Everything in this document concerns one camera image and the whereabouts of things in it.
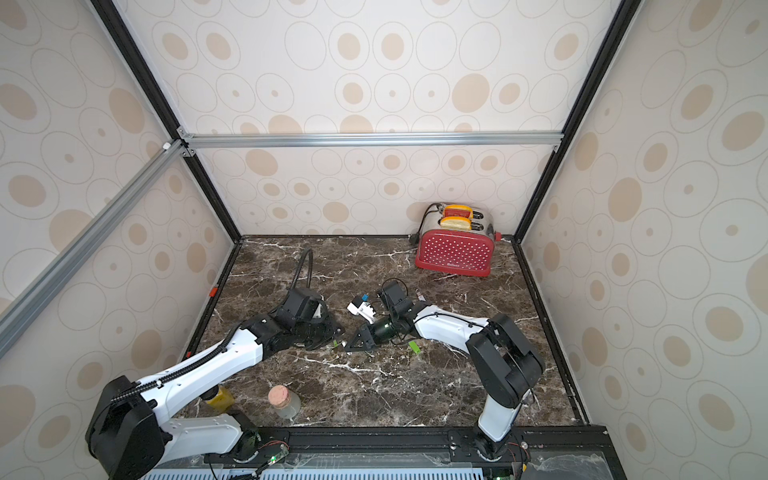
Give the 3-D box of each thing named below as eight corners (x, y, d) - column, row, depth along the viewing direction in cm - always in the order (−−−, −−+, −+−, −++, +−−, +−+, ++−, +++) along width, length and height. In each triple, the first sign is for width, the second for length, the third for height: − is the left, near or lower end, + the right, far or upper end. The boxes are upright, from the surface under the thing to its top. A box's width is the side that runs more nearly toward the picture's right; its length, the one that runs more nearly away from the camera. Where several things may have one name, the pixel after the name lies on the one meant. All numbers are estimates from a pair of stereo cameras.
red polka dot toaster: (417, 269, 112) (421, 228, 95) (422, 241, 121) (427, 199, 105) (484, 280, 108) (501, 239, 92) (485, 251, 118) (500, 209, 101)
